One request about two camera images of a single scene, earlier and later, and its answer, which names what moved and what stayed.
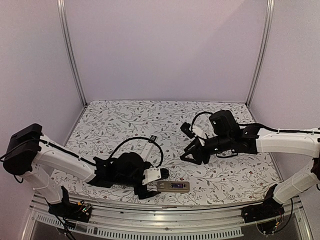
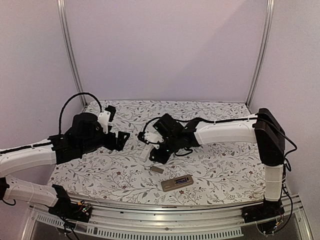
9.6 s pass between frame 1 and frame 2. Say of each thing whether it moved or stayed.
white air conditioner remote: moved
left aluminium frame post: stayed
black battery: moved
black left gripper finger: moved
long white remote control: stayed
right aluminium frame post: stayed
